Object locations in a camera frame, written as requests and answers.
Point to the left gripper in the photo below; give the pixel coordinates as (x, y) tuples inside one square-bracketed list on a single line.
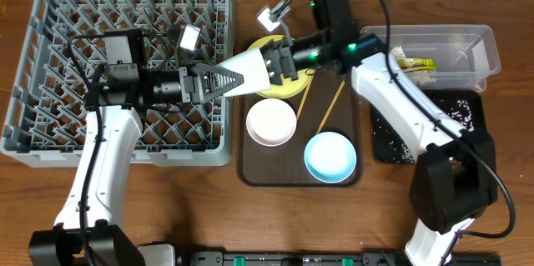
[(184, 85)]

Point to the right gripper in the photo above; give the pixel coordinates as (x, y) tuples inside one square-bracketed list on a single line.
[(279, 57)]

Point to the white bowl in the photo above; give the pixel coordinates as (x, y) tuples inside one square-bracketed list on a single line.
[(271, 122)]

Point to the light blue bowl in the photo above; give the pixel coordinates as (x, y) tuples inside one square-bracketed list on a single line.
[(330, 157)]

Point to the green snack wrapper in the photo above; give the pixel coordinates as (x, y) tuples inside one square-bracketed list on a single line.
[(416, 64)]

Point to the rice food waste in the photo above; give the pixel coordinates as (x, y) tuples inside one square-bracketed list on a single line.
[(389, 147)]

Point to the small white cup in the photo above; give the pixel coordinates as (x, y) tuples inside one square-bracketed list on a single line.
[(251, 65)]

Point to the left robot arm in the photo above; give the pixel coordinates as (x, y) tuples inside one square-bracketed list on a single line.
[(89, 228)]

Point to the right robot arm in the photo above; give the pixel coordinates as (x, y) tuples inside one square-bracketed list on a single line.
[(455, 177)]

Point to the clear plastic waste bin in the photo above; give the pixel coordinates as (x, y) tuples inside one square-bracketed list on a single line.
[(464, 54)]

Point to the grey plastic dishwasher rack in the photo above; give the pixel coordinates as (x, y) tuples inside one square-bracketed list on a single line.
[(45, 120)]

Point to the black food waste tray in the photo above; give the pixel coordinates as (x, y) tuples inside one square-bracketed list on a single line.
[(473, 97)]

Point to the yellow plate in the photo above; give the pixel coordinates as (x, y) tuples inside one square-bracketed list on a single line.
[(289, 88)]

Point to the left wooden chopstick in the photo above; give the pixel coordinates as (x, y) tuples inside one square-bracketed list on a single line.
[(304, 97)]

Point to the wooden chopstick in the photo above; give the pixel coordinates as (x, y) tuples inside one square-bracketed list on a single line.
[(304, 97), (330, 108)]

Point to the right wooden chopstick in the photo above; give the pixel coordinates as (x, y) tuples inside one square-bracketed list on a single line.
[(330, 108)]

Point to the brown serving tray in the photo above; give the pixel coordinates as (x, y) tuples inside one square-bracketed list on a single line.
[(283, 166)]

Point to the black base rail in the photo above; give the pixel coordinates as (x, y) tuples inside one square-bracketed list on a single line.
[(212, 258)]

